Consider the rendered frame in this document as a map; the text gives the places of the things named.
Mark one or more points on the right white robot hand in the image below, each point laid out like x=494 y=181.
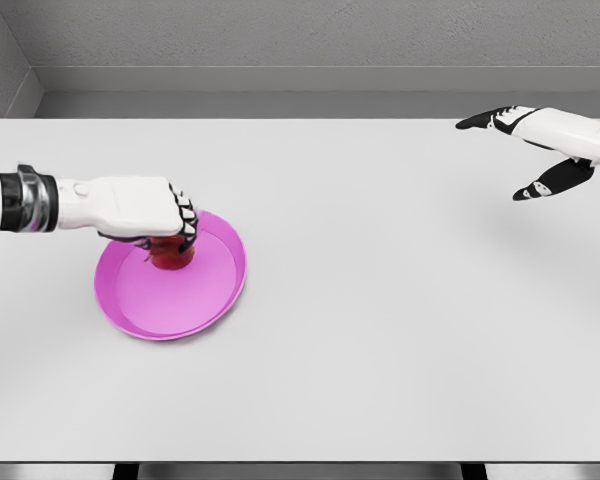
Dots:
x=550 y=131

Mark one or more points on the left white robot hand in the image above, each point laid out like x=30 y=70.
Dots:
x=140 y=205

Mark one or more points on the red apple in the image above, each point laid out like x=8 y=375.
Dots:
x=172 y=256

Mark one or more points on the pink round plate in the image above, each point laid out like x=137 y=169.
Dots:
x=175 y=305

